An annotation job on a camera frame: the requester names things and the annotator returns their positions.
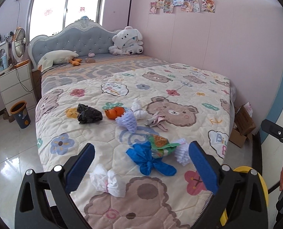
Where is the pink cloth bundle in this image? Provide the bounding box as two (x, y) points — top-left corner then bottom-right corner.
(145, 111), (168, 132)

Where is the black plastic bag trash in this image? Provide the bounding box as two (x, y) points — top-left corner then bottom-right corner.
(77, 103), (103, 124)

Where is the blue plastic bag trash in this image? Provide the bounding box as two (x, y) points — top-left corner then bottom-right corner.
(126, 141), (177, 176)

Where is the purple foam net trash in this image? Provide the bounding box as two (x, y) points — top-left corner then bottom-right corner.
(115, 111), (137, 133)

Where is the dark blue trash bin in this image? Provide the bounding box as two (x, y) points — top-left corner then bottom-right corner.
(10, 100), (31, 129)

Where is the cardboard box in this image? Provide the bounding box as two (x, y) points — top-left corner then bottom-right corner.
(229, 103), (256, 148)

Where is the green snack wrapper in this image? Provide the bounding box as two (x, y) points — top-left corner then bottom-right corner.
(146, 134), (180, 158)

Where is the bear pattern quilt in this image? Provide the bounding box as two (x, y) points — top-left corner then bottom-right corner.
(35, 55), (234, 228)

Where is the white drawer nightstand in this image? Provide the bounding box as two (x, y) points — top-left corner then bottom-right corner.
(0, 63), (37, 114)

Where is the small brown plush toy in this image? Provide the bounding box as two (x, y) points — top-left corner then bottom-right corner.
(85, 58), (95, 63)

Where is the white duck plush pillow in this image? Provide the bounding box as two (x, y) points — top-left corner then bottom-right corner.
(37, 50), (82, 72)

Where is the light blue water bottle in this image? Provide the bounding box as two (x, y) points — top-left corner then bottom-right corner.
(1, 53), (8, 69)

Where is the blue tufted bed headboard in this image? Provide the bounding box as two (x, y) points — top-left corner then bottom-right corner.
(28, 18), (119, 69)

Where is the white desk fan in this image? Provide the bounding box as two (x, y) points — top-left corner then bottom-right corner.
(11, 27), (26, 63)

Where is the white plush dog toy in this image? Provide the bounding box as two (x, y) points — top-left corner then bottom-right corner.
(108, 26), (144, 55)

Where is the black power cable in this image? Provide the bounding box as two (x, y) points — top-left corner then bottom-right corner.
(14, 62), (37, 94)

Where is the white mirror frame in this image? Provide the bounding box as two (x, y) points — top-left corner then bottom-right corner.
(0, 41), (9, 71)

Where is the window with metal frame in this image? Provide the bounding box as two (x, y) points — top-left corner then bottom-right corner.
(28, 0), (102, 40)

